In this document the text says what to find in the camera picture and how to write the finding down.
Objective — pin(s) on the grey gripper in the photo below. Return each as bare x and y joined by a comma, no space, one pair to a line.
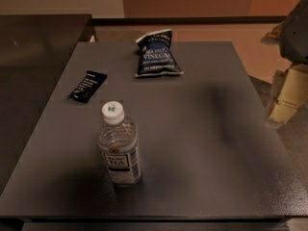
295,36

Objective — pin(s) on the blue chip bag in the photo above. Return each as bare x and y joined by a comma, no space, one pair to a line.
156,58

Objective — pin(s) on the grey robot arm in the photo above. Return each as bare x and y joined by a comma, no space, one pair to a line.
293,37

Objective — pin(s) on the clear plastic tea bottle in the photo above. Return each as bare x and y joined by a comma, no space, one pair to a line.
119,145

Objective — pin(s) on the black snack bar wrapper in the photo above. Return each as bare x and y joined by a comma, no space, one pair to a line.
88,86

